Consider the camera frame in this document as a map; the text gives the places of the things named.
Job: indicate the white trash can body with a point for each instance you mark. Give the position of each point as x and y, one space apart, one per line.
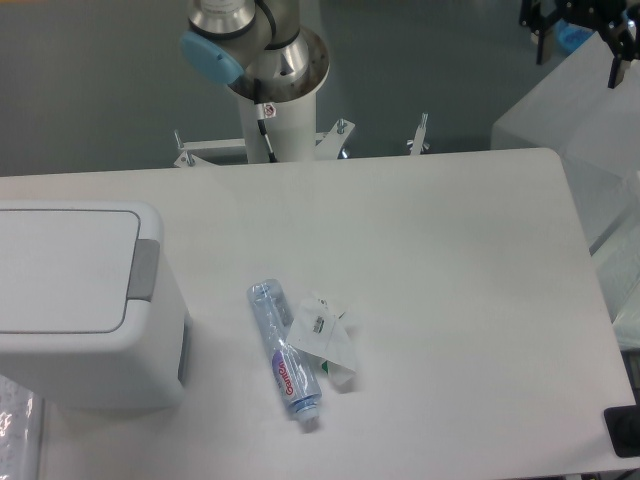
139 365

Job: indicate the white trash can lid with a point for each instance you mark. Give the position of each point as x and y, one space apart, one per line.
76 270

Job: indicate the clear crushed plastic bottle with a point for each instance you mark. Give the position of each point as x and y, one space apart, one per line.
294 376

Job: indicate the white side table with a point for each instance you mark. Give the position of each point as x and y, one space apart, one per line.
593 128

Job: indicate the blue object background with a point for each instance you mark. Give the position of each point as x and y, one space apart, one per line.
570 37

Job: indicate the bubble wrap sheet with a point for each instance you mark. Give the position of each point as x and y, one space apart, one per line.
21 429

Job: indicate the black device at edge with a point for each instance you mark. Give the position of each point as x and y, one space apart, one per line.
623 427

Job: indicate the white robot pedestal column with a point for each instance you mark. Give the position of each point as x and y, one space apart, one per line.
290 127

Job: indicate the black stand frame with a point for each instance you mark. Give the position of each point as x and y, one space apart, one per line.
616 23

